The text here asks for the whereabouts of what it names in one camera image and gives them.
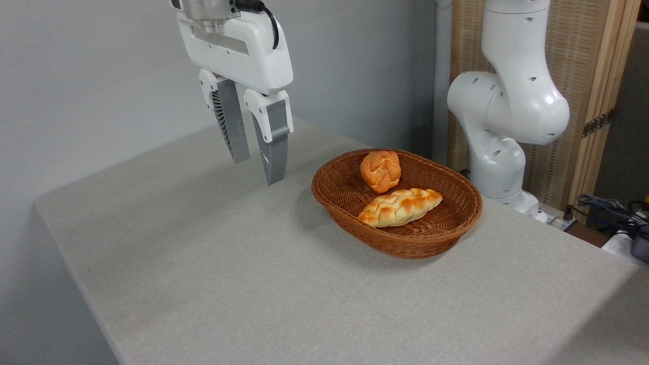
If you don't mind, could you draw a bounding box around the white sheet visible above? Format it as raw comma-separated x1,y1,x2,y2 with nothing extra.
601,230,634,256

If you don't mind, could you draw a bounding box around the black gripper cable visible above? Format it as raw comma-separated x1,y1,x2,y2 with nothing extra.
235,0,280,50

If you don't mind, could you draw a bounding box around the round orange bread roll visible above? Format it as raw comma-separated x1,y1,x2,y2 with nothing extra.
360,150,402,195

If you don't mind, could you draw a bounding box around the brown wicker basket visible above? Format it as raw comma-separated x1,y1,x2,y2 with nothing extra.
311,148,483,260

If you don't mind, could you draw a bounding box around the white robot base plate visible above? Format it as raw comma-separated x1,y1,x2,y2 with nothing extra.
527,202,579,232

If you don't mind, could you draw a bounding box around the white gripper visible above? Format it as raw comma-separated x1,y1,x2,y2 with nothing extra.
176,10,294,186

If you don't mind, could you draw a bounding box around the black cable bundle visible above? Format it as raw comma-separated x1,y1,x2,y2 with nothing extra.
568,194,649,240

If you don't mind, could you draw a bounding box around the metal screen hinge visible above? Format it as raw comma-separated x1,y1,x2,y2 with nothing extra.
582,108,615,138

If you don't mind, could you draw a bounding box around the long braided bread loaf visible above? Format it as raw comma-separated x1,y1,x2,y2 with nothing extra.
357,188,444,228

